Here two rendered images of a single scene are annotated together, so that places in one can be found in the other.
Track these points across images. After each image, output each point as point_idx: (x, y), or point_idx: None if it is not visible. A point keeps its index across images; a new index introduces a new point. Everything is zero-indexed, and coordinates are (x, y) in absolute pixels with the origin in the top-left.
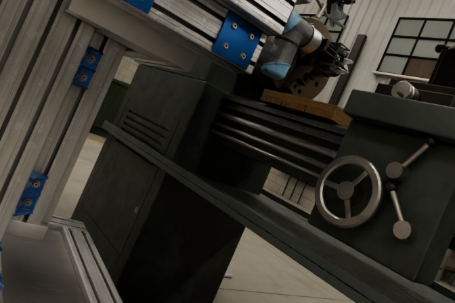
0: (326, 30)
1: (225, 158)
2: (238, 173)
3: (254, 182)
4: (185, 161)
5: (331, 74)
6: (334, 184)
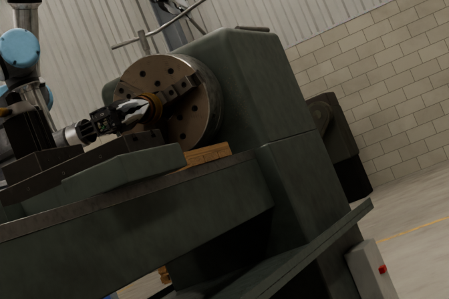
0: (150, 58)
1: (222, 242)
2: (254, 243)
3: (286, 236)
4: (185, 278)
5: (140, 121)
6: None
